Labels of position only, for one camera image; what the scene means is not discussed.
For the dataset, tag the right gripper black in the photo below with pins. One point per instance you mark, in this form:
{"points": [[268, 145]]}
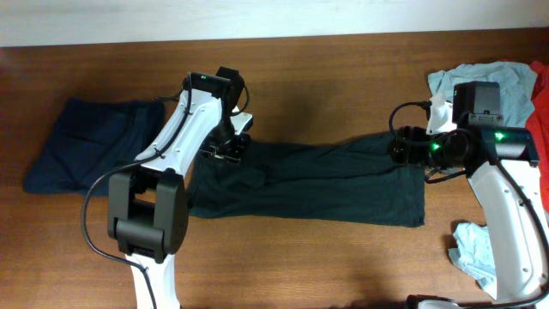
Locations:
{"points": [[409, 140]]}

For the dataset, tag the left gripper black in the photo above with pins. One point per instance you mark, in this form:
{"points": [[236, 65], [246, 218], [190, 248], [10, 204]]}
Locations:
{"points": [[234, 155]]}

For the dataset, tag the black t-shirt white logo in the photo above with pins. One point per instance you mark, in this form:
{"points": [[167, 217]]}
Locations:
{"points": [[354, 181]]}

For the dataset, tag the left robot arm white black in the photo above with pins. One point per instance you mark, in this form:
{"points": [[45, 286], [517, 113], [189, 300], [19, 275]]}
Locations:
{"points": [[148, 212]]}

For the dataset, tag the light grey-blue t-shirt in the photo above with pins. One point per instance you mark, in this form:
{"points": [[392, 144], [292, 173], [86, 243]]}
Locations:
{"points": [[493, 90]]}

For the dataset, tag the red garment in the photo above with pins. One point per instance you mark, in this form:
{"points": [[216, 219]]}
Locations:
{"points": [[525, 94]]}

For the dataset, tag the folded navy blue garment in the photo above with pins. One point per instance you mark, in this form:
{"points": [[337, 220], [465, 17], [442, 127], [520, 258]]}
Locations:
{"points": [[90, 139]]}

